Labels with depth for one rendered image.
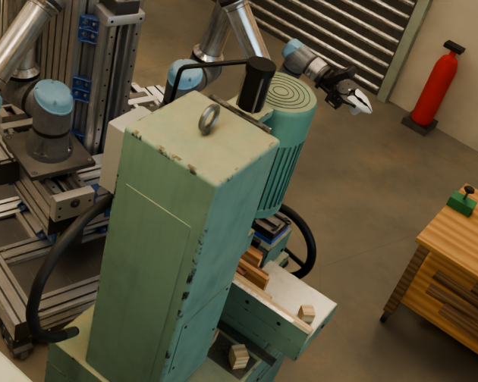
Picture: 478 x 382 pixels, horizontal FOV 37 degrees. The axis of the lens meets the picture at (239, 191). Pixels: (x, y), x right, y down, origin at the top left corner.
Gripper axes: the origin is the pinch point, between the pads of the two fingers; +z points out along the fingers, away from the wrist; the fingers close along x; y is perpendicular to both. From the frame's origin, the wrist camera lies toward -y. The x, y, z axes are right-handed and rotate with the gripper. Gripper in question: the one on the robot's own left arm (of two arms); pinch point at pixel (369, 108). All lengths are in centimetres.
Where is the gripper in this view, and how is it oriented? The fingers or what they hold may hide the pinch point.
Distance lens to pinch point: 235.7
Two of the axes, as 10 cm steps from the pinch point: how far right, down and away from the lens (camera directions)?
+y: -2.2, 4.8, 8.5
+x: -6.5, 5.7, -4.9
